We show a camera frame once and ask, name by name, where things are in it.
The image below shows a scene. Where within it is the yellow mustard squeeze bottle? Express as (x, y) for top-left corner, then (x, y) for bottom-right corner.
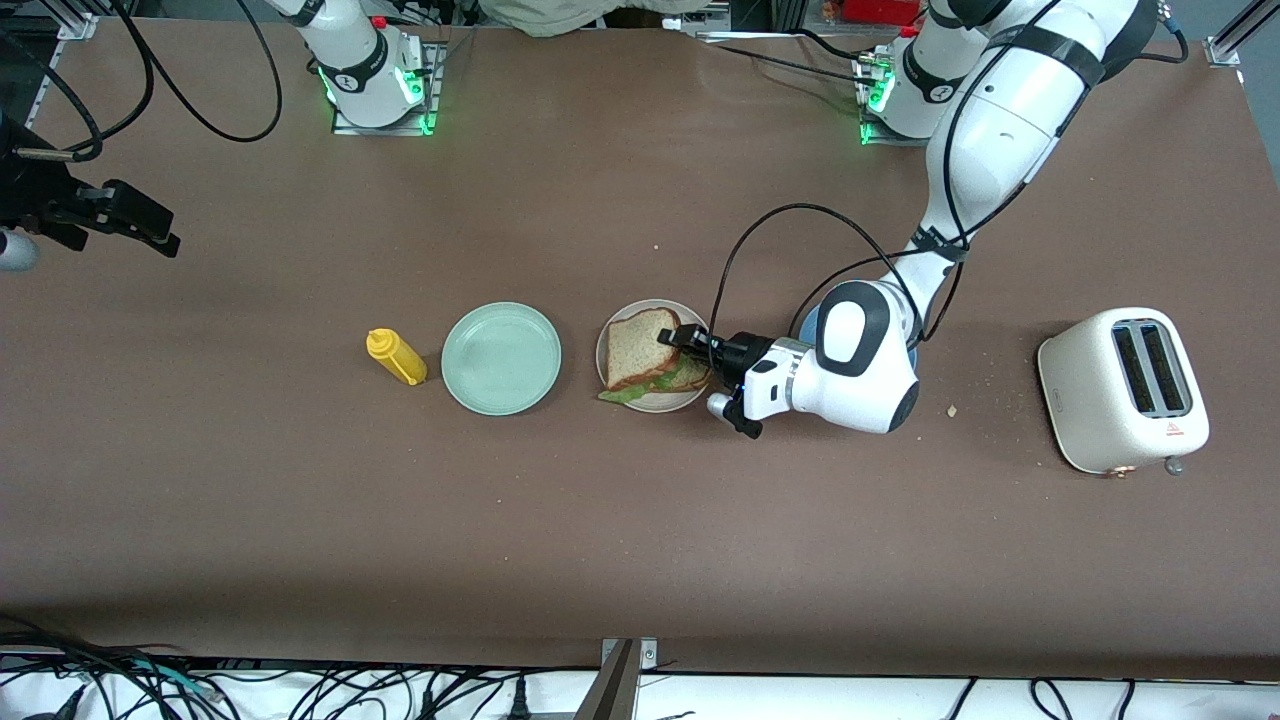
(365, 329), (428, 387)

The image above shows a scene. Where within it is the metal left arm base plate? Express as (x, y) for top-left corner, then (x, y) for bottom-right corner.
(853, 55), (936, 149)

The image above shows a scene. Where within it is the white toaster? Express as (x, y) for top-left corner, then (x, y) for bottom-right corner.
(1037, 306), (1211, 478)

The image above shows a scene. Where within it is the red box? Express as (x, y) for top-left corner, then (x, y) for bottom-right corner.
(825, 0), (926, 26)

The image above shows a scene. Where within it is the blue plate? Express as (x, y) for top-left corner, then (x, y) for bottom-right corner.
(798, 300), (919, 371)

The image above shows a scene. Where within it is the mint green plate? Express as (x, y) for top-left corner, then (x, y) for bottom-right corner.
(441, 302), (563, 417)

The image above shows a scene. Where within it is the grey metal bar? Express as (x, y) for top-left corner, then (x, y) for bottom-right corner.
(573, 640), (637, 720)

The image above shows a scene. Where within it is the silver corner bracket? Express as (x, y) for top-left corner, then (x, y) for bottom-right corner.
(602, 637), (660, 671)

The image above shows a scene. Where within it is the black cable behind table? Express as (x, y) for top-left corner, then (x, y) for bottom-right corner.
(690, 33), (881, 86)

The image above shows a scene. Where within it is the black right arm cable loop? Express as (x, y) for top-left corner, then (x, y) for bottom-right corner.
(90, 0), (284, 144)

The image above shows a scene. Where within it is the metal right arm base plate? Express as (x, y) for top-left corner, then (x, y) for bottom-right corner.
(330, 40), (446, 137)

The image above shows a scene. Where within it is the beige plate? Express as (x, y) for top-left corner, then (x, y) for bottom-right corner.
(596, 299), (716, 414)

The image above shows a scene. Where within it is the green lettuce leaf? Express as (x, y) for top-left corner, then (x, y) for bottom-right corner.
(598, 360), (711, 406)

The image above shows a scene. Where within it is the teal cable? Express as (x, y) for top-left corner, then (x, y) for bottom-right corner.
(125, 658), (219, 701)

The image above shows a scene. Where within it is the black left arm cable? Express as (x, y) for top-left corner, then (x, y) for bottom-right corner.
(708, 203), (966, 346)

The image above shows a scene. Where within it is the brown bread slice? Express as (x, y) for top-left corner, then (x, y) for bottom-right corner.
(645, 360), (713, 394)
(604, 308), (683, 392)

